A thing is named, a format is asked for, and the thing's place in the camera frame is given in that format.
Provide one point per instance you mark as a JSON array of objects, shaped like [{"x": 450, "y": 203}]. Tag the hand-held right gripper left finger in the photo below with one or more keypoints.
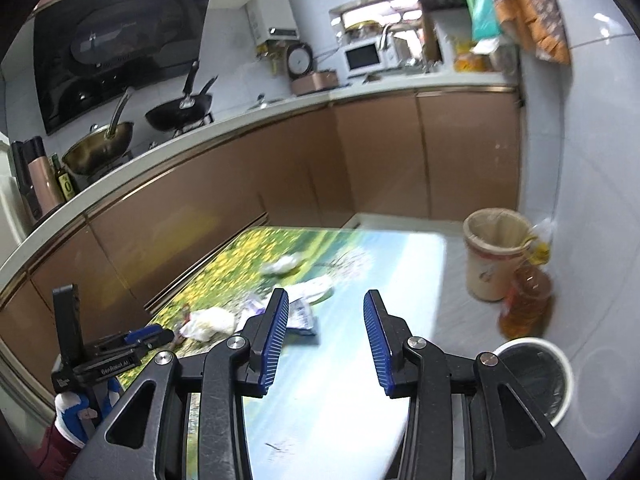
[{"x": 277, "y": 340}]

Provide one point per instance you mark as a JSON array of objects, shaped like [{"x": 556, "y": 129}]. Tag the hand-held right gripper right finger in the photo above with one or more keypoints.
[{"x": 375, "y": 340}]

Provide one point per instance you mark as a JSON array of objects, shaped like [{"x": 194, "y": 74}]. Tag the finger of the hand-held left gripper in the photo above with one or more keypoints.
[{"x": 149, "y": 333}]

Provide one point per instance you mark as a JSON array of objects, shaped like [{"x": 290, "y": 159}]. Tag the blue and white packet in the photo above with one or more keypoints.
[{"x": 302, "y": 317}]

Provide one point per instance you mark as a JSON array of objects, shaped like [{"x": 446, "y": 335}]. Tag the white plastic wrapper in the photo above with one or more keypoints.
[{"x": 315, "y": 287}]

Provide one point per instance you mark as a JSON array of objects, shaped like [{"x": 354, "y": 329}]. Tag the white tissue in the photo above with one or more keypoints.
[{"x": 285, "y": 264}]

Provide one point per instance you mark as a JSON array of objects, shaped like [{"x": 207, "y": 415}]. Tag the white bin with black bag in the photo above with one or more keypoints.
[{"x": 535, "y": 375}]

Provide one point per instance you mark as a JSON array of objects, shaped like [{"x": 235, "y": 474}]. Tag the beige trash bin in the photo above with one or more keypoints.
[{"x": 490, "y": 270}]

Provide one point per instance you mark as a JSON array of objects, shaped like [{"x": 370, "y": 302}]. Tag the person's left hand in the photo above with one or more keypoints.
[{"x": 72, "y": 410}]

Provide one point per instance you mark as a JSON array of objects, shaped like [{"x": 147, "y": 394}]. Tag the copper base cabinets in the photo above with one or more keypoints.
[{"x": 200, "y": 200}]

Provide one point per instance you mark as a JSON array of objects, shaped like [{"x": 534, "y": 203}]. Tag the amber cooking oil bottle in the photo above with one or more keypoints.
[{"x": 525, "y": 300}]

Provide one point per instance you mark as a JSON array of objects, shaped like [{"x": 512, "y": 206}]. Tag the olive oil bottle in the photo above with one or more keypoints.
[{"x": 64, "y": 182}]

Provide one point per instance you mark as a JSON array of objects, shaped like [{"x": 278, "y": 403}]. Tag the white appliance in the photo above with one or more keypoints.
[{"x": 7, "y": 205}]

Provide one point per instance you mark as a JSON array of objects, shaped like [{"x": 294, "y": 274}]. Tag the rose gold tall bottle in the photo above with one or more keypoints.
[{"x": 44, "y": 182}]

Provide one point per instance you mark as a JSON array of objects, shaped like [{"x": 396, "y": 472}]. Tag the brass wok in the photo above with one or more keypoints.
[{"x": 95, "y": 150}]

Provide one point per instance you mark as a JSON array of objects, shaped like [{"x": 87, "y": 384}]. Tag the black tall bottle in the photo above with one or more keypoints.
[{"x": 21, "y": 175}]

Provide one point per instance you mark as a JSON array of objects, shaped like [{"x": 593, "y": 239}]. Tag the gas stove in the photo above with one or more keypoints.
[{"x": 192, "y": 126}]

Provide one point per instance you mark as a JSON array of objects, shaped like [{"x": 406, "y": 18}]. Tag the black wok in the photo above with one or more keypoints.
[{"x": 175, "y": 112}]

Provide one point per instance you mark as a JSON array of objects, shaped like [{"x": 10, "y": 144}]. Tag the glass pot lid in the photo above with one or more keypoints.
[{"x": 260, "y": 104}]

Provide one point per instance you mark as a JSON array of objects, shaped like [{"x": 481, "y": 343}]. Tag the rose gold rice cooker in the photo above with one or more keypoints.
[{"x": 315, "y": 82}]

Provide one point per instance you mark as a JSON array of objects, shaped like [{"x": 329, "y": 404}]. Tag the white microwave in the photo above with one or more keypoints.
[{"x": 370, "y": 57}]

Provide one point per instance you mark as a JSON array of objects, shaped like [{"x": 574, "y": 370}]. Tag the black range hood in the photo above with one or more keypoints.
[{"x": 125, "y": 35}]

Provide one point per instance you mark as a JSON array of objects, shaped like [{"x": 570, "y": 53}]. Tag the metal faucet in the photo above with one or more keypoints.
[{"x": 385, "y": 35}]

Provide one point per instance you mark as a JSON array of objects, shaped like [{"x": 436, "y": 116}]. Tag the white water heater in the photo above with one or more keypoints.
[{"x": 272, "y": 10}]

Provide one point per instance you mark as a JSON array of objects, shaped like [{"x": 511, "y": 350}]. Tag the green plastic bag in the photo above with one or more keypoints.
[{"x": 482, "y": 10}]

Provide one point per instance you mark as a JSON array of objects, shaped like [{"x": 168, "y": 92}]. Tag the orange patterned apron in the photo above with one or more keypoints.
[{"x": 530, "y": 10}]

